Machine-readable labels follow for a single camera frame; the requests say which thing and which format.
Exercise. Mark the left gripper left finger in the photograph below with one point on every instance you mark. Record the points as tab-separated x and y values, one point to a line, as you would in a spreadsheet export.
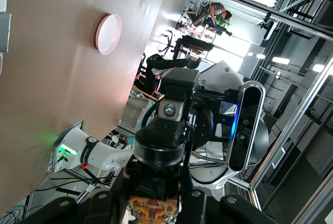
99	208

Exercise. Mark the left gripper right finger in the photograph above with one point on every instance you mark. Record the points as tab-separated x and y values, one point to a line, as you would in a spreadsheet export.
197	208

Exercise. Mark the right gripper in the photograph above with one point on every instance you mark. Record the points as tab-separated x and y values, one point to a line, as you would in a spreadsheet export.
221	78

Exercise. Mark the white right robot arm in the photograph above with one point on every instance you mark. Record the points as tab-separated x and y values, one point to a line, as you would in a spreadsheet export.
104	153

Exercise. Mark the white lunch box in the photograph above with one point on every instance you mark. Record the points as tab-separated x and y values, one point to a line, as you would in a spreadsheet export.
4	34

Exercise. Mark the black office chair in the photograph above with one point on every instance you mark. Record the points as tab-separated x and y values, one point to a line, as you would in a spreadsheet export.
161	63

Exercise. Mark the white storage bin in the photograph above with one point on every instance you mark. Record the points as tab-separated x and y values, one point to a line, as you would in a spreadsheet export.
135	112

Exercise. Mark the pink round plate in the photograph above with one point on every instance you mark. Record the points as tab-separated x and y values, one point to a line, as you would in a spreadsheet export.
109	34

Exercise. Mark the seated person striped shirt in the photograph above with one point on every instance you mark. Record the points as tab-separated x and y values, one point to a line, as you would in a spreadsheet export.
216	9

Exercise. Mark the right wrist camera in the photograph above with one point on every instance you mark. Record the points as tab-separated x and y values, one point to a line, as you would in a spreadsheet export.
247	119

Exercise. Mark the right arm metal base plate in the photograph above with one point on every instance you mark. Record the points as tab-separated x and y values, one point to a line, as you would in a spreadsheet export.
75	126

